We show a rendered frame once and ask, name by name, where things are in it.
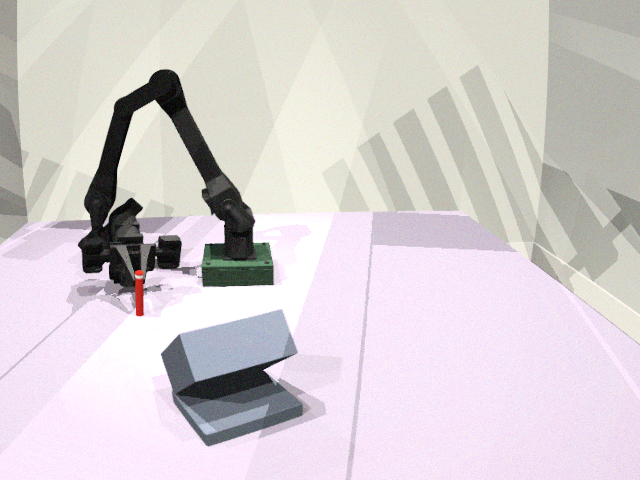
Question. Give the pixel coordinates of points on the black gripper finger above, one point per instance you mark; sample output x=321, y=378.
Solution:
x=120, y=262
x=147, y=258

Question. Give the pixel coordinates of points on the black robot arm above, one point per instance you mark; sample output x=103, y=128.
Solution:
x=221, y=195

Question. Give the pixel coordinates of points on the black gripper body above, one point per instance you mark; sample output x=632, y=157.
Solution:
x=127, y=232

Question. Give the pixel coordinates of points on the dark red peg with white band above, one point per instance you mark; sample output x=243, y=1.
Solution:
x=139, y=293

